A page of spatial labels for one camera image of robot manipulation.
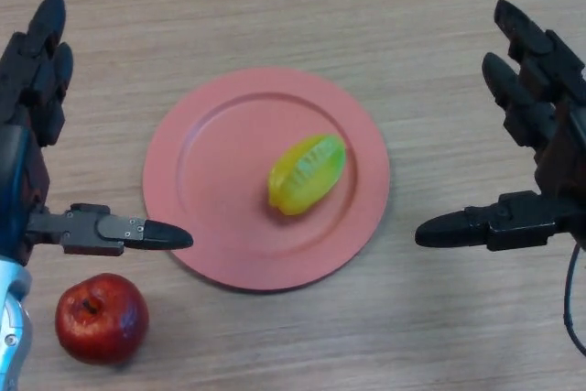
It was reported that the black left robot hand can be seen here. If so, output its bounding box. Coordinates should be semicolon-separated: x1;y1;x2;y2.
0;0;194;266

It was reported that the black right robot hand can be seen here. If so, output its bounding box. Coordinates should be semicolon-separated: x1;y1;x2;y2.
414;0;586;253

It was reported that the yellow starfruit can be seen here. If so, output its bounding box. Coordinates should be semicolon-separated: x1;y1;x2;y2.
267;133;348;217

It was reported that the pink round plate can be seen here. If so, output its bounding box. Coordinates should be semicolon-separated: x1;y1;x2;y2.
142;66;391;292

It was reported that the red apple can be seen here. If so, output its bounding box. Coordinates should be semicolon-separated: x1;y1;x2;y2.
54;272;150;365

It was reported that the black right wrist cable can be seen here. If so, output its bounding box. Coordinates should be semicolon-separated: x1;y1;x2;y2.
563;242;586;358

